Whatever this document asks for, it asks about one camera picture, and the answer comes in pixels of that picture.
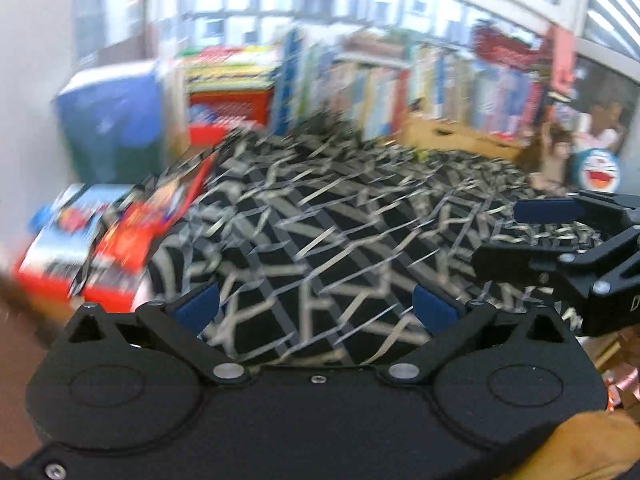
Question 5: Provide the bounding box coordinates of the blue round toy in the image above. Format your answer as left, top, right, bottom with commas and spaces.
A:
570, 147, 623, 193

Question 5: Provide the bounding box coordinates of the blue red printed box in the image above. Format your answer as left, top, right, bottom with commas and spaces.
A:
17, 182, 136, 301

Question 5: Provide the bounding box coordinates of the crumpled metallic foil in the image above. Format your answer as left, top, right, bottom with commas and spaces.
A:
597, 332, 640, 411

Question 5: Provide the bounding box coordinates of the row of tall picture books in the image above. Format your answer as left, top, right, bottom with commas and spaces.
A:
272, 30, 416, 141

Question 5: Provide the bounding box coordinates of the red plastic basket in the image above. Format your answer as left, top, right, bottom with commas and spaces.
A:
472, 22, 548, 68

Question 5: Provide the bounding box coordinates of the black white patterned blanket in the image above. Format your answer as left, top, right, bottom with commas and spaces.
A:
135, 115, 616, 366

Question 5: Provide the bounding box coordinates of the red plastic crate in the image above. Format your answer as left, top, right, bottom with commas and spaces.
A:
187, 87, 273, 146

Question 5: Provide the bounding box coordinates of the pink box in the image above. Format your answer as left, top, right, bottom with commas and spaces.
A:
547, 25, 576, 101

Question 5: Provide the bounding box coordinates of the stack of flat books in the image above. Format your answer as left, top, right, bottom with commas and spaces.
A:
182, 45, 281, 93

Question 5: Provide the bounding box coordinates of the large blue white container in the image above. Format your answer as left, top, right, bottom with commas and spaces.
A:
54, 60, 168, 186

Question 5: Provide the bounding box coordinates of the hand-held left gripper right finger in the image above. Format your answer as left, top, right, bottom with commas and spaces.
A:
377, 284, 576, 386

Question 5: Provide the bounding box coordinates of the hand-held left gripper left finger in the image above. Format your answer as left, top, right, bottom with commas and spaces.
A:
65, 282, 251, 386

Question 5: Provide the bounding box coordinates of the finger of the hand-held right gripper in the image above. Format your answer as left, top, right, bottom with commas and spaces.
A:
514, 192, 640, 233
472, 229, 640, 287

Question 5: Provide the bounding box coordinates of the row of slim children's books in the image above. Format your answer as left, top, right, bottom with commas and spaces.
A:
405, 35, 548, 138

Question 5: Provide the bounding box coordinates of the wooden drawer shelf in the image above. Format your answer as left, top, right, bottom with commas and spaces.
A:
400, 115, 531, 163

